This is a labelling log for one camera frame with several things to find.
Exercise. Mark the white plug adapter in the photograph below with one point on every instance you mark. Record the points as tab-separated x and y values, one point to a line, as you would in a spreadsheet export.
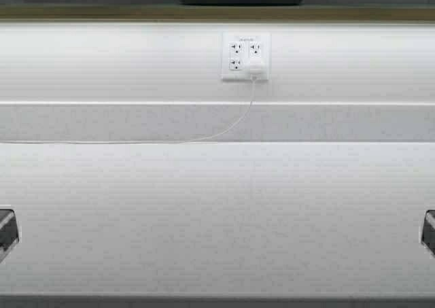
257	70

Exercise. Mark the white wall outlet plate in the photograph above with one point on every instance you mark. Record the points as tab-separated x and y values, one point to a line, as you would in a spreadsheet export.
238	49

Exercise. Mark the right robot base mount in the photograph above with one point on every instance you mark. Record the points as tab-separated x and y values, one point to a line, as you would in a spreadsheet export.
428	232

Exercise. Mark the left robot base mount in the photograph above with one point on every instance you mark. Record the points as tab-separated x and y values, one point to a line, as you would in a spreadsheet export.
9	233

